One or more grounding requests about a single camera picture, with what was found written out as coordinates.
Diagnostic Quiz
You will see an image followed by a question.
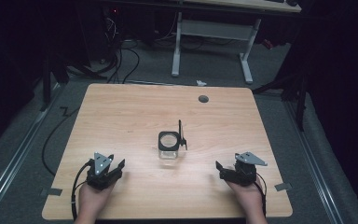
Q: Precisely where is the clear jar with black lid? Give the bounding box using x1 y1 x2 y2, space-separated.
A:
158 119 188 161

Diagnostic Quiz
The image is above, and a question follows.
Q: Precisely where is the person's left hand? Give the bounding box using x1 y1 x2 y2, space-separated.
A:
78 181 117 220

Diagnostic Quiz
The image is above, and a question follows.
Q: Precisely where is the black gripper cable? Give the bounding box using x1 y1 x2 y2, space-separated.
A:
70 161 93 222
254 172 268 217

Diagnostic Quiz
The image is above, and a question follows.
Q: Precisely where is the black floor cable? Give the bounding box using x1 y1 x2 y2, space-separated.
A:
41 105 81 177

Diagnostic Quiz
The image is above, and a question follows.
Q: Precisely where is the grey tape piece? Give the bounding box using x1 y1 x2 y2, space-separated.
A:
274 182 294 192
39 187 63 198

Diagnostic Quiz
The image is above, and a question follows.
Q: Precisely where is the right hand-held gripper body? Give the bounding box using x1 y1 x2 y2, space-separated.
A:
225 151 269 188

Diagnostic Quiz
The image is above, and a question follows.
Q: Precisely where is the metal floor rail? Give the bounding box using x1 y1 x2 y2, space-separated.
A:
282 100 345 224
0 83 63 217

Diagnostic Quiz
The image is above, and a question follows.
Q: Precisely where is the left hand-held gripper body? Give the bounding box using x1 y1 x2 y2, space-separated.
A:
86 151 123 191

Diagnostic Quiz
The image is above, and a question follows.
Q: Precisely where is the white-framed desk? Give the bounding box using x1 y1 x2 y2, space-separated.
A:
171 0 303 85

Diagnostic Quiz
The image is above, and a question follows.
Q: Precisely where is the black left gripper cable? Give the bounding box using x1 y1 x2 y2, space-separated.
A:
70 161 93 222

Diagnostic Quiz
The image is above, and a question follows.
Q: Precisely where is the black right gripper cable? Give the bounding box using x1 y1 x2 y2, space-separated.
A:
254 172 268 217

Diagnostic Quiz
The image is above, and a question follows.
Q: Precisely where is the black metal stand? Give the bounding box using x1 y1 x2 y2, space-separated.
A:
252 69 310 133
39 46 73 112

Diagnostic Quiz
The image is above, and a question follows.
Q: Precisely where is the person's right hand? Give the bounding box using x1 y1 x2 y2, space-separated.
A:
226 176 264 217

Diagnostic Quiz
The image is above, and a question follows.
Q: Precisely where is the bundle of black cables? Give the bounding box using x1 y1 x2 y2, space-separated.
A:
101 12 142 85

